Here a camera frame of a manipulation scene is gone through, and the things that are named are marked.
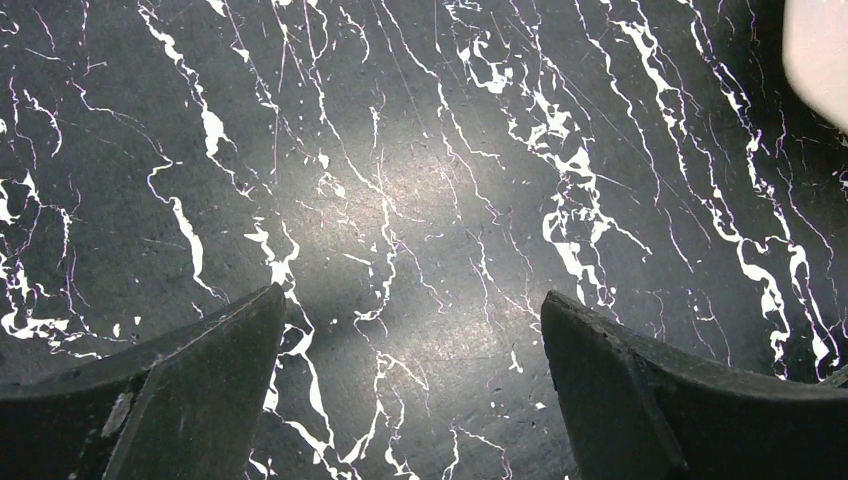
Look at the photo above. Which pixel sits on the beige perforated plastic basket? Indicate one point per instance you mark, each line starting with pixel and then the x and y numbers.
pixel 814 53

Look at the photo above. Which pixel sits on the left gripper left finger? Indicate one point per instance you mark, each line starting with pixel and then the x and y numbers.
pixel 184 405

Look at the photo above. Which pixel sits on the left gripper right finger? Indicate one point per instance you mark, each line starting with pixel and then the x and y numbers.
pixel 638 408

